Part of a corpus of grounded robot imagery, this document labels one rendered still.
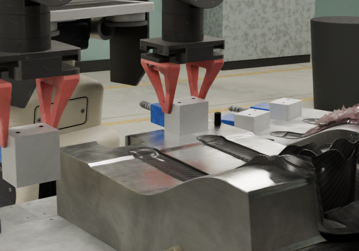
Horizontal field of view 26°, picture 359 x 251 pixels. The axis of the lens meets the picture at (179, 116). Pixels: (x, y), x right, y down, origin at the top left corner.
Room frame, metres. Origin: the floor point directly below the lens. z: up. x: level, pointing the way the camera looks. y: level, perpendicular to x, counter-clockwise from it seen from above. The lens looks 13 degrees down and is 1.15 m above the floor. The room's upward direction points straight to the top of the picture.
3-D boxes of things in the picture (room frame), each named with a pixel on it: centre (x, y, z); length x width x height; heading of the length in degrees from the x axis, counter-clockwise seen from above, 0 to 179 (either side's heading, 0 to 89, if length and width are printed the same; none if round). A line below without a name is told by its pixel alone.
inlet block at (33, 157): (0.81, 0.18, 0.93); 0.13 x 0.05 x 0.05; 36
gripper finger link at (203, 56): (1.06, -0.01, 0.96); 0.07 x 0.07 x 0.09; 36
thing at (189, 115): (1.09, 0.02, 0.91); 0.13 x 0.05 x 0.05; 36
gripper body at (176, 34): (1.05, 0.00, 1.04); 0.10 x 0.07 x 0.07; 126
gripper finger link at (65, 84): (0.79, 0.15, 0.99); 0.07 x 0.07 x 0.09; 36
